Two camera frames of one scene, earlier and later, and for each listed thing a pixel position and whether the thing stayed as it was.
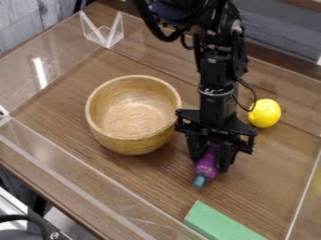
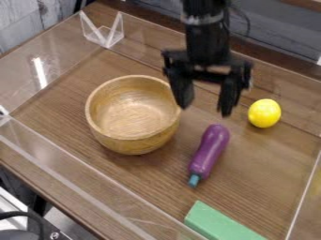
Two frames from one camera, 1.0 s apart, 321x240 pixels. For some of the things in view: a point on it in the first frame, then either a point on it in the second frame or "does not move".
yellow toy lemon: [266, 113] does not move
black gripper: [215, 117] -> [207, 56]
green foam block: [218, 225] does not move
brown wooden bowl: [130, 113] does not move
